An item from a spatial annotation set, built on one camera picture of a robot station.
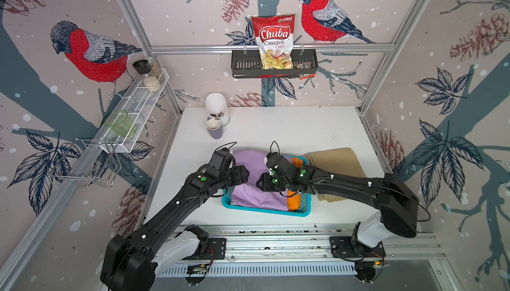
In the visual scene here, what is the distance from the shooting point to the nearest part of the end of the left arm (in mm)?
686

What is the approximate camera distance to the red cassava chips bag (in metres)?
0.81

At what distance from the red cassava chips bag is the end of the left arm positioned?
0.47 m
